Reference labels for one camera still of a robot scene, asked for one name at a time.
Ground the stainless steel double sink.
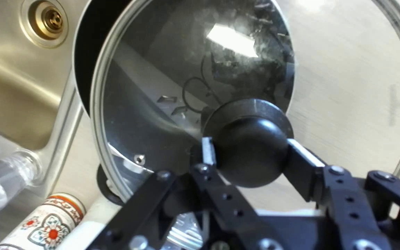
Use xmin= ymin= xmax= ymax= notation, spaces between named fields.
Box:
xmin=0 ymin=0 xmax=93 ymax=187

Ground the glass pot lid black knob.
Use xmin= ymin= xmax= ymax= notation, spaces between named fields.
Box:
xmin=90 ymin=0 xmax=400 ymax=198

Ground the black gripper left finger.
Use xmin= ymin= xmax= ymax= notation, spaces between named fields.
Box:
xmin=86 ymin=137 xmax=275 ymax=250

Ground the clear plastic water bottle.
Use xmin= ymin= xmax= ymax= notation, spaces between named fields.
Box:
xmin=0 ymin=152 xmax=39 ymax=212

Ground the black cooking pot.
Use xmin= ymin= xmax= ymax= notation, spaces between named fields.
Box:
xmin=72 ymin=0 xmax=132 ymax=208

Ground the white patterned jar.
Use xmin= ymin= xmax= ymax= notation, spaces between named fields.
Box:
xmin=0 ymin=192 xmax=86 ymax=250

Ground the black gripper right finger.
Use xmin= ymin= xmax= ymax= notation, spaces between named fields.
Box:
xmin=274 ymin=139 xmax=400 ymax=250

